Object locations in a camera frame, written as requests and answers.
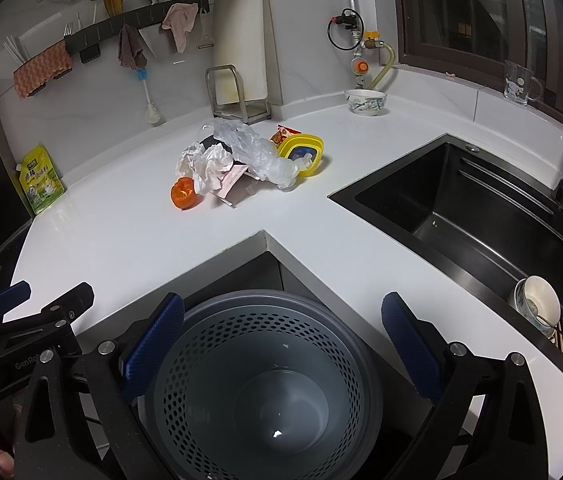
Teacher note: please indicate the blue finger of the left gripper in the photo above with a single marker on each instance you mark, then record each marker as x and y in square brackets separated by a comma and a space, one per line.
[69, 299]
[14, 296]

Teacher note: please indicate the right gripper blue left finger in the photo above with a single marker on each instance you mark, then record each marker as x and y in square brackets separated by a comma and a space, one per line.
[142, 359]

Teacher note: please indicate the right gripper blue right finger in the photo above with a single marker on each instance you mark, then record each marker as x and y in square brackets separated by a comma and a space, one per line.
[409, 340]

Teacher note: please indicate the orange peel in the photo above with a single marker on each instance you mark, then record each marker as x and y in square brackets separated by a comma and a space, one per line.
[183, 194]

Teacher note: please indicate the pink paper sheet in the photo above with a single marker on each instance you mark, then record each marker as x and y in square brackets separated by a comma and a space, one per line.
[229, 179]

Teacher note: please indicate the white tissue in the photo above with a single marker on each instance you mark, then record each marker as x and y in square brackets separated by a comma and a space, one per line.
[205, 166]

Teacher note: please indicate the clear plastic bag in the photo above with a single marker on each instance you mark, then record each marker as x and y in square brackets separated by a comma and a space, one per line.
[259, 154]

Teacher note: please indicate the yellow plastic container lid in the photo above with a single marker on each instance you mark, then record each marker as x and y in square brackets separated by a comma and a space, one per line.
[304, 149]

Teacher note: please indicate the red snack wrapper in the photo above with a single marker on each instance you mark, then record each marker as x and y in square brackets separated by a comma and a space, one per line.
[282, 133]

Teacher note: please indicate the black bag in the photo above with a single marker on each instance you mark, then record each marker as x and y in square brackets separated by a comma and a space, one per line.
[209, 142]

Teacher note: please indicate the grey perforated trash bin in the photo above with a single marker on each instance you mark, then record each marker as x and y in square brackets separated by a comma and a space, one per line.
[263, 384]

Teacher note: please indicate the black kitchen sink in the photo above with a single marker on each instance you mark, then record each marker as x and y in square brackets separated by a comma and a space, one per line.
[479, 220]

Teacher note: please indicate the person left hand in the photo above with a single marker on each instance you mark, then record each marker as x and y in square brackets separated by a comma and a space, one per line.
[7, 465]

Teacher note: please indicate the white bowl in sink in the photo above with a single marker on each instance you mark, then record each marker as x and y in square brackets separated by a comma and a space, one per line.
[536, 300]

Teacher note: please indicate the green yellow refill pouch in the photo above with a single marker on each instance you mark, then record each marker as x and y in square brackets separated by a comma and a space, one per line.
[38, 179]

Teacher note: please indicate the white bottle brush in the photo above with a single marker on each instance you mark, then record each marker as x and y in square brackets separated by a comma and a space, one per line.
[152, 114]

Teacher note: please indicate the orange zigzag cloth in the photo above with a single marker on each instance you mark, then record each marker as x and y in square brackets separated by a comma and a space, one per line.
[32, 76]

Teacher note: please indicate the patterned ceramic bowl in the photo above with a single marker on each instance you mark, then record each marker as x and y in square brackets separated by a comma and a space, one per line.
[365, 102]

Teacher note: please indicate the metal cutting board stand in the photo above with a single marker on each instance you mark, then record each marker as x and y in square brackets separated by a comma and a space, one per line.
[238, 95]

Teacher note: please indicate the brown hanging cloth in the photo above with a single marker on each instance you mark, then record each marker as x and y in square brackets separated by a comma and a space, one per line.
[130, 50]

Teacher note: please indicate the clear glass mug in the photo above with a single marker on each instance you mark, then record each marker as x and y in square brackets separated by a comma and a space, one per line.
[521, 86]

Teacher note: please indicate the pink hanging cloth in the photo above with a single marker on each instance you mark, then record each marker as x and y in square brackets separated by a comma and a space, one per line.
[180, 21]

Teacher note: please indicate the white cutting board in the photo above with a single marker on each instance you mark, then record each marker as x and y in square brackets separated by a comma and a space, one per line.
[238, 31]

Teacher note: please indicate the gas valve with hose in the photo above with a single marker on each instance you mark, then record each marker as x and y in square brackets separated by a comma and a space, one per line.
[373, 57]

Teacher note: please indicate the black wall rail rack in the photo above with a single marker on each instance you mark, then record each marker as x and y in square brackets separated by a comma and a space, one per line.
[109, 28]

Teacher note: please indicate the dark window frame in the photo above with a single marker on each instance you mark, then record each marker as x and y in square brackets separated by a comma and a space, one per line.
[475, 39]

